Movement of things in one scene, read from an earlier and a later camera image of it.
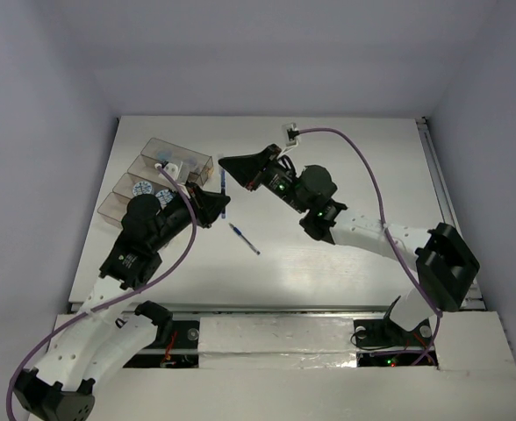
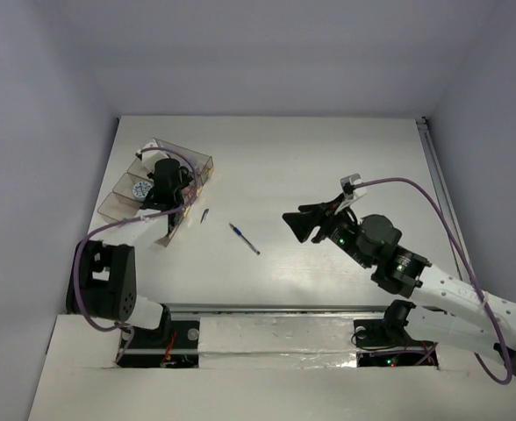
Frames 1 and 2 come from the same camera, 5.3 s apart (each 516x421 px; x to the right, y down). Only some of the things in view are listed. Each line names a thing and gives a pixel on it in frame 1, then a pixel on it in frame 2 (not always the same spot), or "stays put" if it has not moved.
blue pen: [239, 232] stays put
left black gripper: [195, 201] → [162, 203]
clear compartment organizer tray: [189, 166] stays put
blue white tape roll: [142, 188] stays put
